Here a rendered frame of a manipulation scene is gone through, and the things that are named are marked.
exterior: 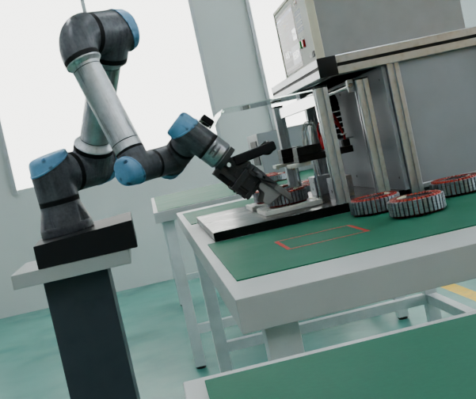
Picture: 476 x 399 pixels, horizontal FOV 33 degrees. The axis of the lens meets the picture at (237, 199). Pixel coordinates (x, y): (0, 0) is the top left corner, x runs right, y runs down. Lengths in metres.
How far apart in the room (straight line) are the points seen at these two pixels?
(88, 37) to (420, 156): 0.88
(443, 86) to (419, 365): 1.39
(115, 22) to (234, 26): 4.76
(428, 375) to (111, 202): 6.23
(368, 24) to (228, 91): 4.84
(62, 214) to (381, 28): 1.00
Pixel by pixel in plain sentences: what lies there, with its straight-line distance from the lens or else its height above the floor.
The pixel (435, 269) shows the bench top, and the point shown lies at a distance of 1.19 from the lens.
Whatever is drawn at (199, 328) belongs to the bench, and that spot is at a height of 0.18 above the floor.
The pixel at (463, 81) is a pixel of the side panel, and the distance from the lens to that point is 2.04.
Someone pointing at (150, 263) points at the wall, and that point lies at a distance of 6.85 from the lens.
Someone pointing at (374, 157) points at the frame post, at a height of 0.86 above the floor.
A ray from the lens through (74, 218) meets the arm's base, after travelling 2.32.
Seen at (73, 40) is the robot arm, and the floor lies 1.31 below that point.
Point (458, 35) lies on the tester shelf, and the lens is 2.03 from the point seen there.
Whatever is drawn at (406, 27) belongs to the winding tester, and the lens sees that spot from 2.11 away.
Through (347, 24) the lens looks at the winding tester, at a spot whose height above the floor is 1.19.
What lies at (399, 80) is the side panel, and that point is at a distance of 1.97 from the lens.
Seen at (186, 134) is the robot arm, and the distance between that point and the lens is 2.05.
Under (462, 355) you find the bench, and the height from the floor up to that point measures 0.75.
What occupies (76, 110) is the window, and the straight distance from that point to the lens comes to 6.84.
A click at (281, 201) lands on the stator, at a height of 0.80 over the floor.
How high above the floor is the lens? 0.95
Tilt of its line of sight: 3 degrees down
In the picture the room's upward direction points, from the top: 12 degrees counter-clockwise
